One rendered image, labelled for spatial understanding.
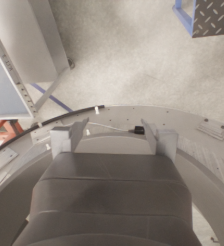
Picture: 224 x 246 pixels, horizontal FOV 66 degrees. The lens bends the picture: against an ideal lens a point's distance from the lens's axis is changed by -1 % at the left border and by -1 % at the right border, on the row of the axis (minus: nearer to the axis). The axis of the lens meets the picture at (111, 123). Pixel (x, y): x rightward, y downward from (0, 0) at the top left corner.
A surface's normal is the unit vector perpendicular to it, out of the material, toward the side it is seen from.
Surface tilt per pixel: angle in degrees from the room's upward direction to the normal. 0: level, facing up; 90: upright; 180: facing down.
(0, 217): 82
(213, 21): 0
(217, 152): 90
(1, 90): 0
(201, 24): 0
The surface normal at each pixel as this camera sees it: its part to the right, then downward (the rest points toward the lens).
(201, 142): -0.16, -0.76
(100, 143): 0.00, 0.64
